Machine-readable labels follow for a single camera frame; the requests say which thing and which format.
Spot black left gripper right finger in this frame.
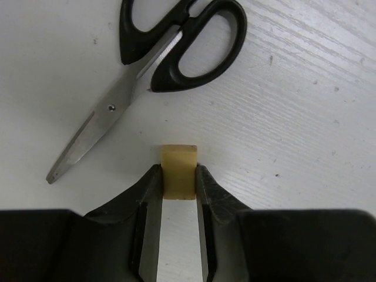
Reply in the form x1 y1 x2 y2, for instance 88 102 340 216
195 164 255 281

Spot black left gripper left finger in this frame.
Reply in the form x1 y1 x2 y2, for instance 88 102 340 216
55 164 163 281

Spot yellow eraser block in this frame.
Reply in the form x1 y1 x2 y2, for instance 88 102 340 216
160 145 197 200

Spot black handled scissors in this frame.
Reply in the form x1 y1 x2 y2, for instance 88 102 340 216
46 1 247 184

